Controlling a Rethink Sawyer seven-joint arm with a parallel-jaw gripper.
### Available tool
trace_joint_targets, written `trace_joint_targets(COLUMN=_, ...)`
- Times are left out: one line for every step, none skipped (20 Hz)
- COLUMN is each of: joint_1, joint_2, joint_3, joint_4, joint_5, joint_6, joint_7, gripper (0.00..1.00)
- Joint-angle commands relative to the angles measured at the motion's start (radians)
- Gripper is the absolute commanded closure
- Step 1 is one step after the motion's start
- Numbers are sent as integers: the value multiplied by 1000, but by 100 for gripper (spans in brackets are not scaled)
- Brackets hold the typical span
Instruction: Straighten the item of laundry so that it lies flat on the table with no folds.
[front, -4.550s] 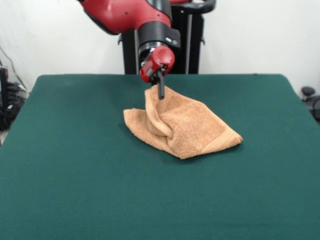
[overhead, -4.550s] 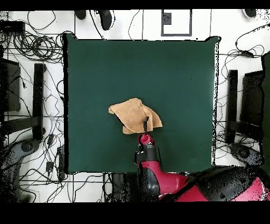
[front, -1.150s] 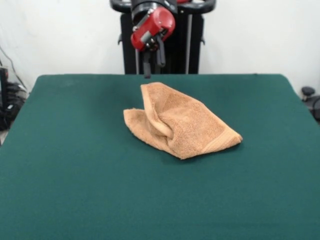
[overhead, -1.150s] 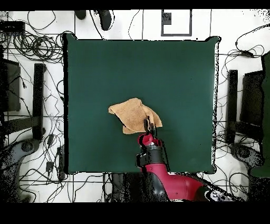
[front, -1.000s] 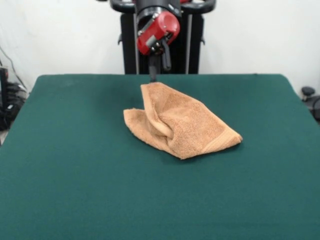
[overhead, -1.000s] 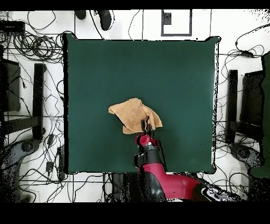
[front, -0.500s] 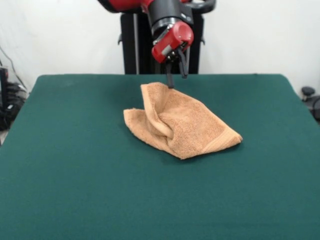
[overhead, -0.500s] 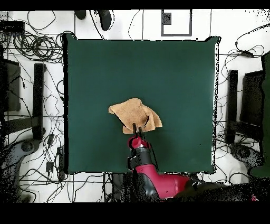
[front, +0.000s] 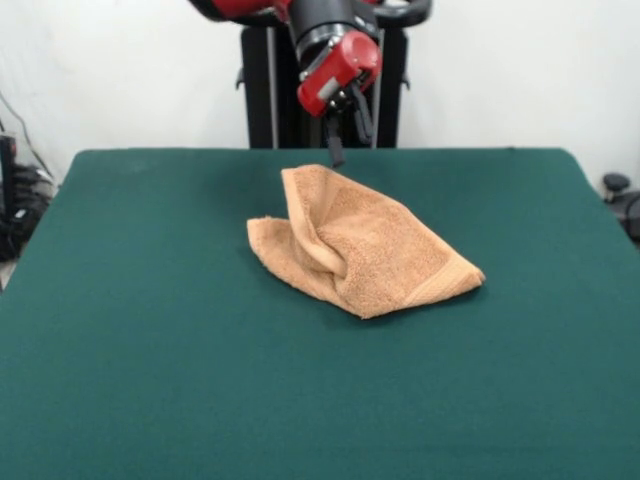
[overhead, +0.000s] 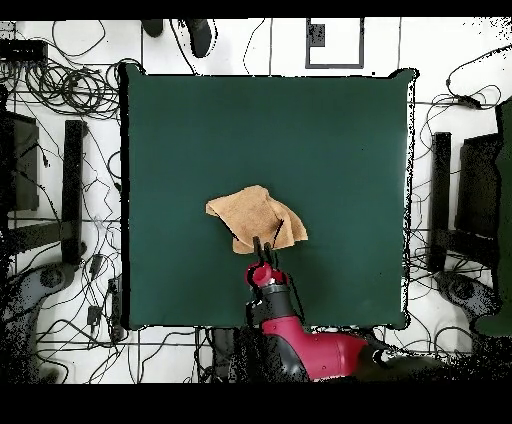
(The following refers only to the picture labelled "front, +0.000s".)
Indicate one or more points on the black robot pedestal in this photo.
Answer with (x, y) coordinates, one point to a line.
(260, 100)

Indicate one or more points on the tan terry towel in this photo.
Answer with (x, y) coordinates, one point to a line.
(380, 250)

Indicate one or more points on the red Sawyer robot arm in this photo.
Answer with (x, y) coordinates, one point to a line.
(320, 20)

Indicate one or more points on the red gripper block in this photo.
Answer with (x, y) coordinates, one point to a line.
(340, 70)

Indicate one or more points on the dark green table cloth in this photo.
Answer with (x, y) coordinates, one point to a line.
(150, 350)

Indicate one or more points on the black equipment stack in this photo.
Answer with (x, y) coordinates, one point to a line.
(10, 200)

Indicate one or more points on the black office chair base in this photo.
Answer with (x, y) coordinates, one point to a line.
(620, 195)

